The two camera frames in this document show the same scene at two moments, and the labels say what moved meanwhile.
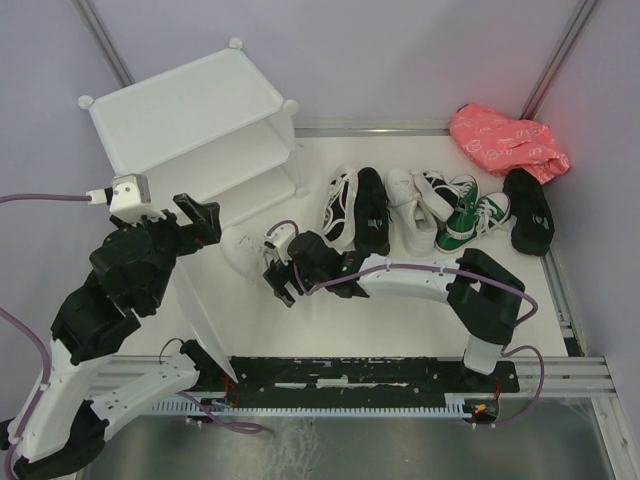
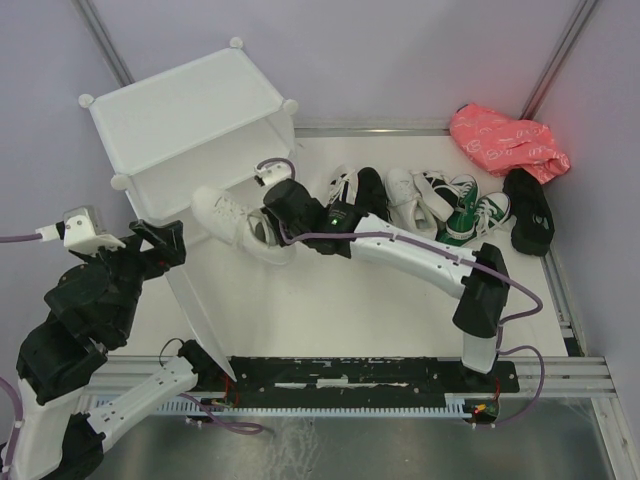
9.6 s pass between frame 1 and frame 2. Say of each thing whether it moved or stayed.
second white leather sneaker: stayed
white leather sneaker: moved
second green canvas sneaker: stayed
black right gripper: moved
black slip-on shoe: stayed
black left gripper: moved
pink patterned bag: stayed
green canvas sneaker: stayed
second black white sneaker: stayed
